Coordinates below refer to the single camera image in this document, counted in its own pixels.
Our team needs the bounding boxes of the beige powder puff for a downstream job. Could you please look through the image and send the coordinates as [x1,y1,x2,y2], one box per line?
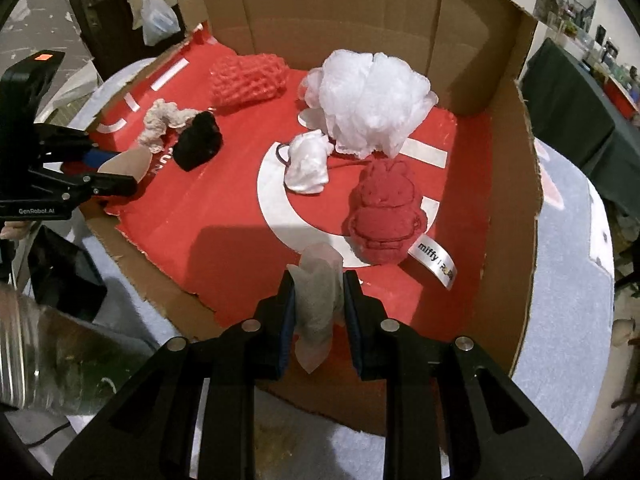
[97,147,153,188]

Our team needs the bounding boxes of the black velvet hair accessory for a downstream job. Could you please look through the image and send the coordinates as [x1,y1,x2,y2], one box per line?
[172,111,223,172]

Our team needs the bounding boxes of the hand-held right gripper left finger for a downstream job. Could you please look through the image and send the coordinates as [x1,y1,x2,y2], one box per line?
[52,269,298,480]

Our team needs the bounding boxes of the white mesh bath pouf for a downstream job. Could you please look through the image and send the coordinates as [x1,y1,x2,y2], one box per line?
[299,49,440,158]

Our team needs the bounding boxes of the small white plush keychain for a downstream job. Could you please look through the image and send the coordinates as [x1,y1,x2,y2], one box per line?
[274,130,335,195]

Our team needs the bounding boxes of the red mesh bath pouf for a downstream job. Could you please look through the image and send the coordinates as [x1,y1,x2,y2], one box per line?
[209,54,288,108]

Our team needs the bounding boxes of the translucent plastic bag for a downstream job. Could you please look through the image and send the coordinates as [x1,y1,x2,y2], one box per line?
[141,0,180,46]

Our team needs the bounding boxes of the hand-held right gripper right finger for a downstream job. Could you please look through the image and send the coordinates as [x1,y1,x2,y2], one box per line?
[341,270,586,480]

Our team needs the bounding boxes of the table with dark green cloth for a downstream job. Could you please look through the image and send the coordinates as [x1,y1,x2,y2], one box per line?
[520,37,640,216]

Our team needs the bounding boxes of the small black box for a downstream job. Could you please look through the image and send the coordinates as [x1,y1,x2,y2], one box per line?
[27,225,108,322]

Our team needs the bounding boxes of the glass jar with silver lid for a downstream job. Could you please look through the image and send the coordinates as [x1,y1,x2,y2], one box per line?
[0,280,161,416]

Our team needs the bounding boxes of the dark brown door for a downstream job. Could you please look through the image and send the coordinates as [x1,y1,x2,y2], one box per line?
[60,0,201,81]

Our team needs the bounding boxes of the cardboard box with red lining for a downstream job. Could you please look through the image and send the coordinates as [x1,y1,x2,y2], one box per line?
[80,0,546,436]

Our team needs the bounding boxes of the red plush toy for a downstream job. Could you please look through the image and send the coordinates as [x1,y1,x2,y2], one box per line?
[346,157,458,291]

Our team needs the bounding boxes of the cream ruffled scrunchie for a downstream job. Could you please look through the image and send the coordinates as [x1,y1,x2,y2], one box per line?
[139,99,201,155]

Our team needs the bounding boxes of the thin dark cable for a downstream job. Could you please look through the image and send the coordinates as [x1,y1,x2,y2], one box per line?
[20,420,76,448]

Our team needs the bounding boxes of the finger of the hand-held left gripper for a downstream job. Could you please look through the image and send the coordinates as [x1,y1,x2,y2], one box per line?
[35,124,122,167]
[30,172,139,202]

